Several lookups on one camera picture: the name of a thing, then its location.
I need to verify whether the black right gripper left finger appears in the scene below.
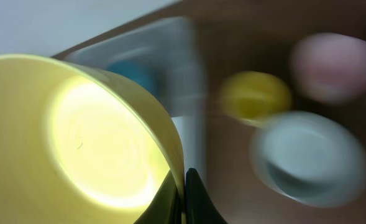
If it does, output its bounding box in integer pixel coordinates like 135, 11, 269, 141
134, 171, 181, 224

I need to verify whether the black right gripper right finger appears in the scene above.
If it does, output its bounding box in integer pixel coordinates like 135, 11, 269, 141
185, 168, 227, 224

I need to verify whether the grey plastic bowl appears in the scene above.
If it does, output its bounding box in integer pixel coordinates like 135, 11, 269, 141
250, 111, 366, 208

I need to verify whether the yellow plastic bowl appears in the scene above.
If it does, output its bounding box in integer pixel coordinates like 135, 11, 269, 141
0, 54, 185, 223

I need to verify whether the dark blue bowl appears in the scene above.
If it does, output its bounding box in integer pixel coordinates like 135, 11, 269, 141
106, 60, 158, 97

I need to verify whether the white label in container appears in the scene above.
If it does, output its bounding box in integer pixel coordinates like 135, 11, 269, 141
172, 116, 186, 146

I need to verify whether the clear plastic storage container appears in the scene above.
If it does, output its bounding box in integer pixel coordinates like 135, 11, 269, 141
64, 17, 206, 180

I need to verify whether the yellow plastic cup left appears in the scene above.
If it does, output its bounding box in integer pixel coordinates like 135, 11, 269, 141
220, 72, 293, 127

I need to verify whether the pink plastic cup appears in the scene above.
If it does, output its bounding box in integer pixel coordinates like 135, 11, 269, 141
290, 33, 366, 104

